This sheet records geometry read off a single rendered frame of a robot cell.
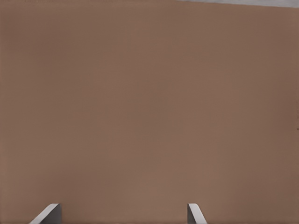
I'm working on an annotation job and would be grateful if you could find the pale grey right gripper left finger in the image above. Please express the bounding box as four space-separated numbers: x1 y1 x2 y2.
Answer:
28 203 63 224

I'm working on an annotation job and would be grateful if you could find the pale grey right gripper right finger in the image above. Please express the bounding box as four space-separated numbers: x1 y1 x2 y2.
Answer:
187 203 207 224

